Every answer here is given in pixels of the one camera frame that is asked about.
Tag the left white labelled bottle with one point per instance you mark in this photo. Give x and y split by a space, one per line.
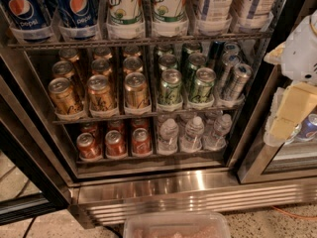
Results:
213 16

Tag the second row gold can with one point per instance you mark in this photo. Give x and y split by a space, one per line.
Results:
132 64
65 68
102 66

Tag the second row right green can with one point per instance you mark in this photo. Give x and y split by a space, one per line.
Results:
193 63

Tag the middle clear water bottle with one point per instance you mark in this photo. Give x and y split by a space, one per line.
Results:
190 142

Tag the front left green can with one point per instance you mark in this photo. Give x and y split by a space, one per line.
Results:
169 92

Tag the front right green can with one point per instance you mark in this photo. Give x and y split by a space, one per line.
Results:
202 86

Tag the second row left gold can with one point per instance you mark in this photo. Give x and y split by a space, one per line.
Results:
65 68

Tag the right clear water bottle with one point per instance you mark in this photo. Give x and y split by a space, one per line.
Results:
216 139

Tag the second row right gold can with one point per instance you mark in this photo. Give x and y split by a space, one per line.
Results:
132 64

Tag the right 7up bottle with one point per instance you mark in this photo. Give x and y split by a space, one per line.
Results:
169 16

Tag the silver slim can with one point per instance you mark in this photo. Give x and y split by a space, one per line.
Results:
226 63
239 76

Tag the clear water bottle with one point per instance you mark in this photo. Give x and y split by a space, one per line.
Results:
216 139
190 142
167 137

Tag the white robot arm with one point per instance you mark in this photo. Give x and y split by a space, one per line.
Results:
297 57

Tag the red coke can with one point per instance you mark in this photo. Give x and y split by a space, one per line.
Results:
137 123
89 149
115 145
141 142

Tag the blue can behind glass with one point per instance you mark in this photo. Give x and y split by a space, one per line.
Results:
308 128

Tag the second row left green can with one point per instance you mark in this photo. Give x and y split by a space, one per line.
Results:
167 61

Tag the left blue pepsi bottle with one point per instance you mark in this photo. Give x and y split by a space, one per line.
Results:
28 15

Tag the second row green can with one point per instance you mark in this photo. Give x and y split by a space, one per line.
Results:
193 63
167 61

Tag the front right gold can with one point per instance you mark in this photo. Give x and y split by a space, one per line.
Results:
136 91

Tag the front silver slim can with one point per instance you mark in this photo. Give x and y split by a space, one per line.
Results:
239 76

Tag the stainless steel fridge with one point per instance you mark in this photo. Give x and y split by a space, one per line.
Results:
49 176

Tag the second row middle gold can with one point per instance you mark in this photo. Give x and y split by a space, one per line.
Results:
102 66

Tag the right blue pepsi bottle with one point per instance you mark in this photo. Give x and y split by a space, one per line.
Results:
79 19

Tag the front left gold can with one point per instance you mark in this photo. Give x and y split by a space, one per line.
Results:
64 96

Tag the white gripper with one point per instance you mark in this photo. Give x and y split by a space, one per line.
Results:
302 59

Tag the white labelled bottle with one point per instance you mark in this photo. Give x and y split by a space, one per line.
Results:
250 15
213 16

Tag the left 7up bottle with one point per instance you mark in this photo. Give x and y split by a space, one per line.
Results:
125 19

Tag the left clear water bottle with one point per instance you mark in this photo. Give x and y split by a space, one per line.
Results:
167 137

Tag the front middle gold can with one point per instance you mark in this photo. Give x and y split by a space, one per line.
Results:
101 93

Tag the clear plastic bin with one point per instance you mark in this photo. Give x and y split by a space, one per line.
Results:
177 225

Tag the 7up bottle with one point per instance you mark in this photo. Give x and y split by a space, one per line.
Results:
125 19
169 16

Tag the right white labelled bottle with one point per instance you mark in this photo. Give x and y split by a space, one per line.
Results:
250 15

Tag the blue pepsi bottle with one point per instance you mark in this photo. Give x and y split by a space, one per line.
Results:
79 19
28 15

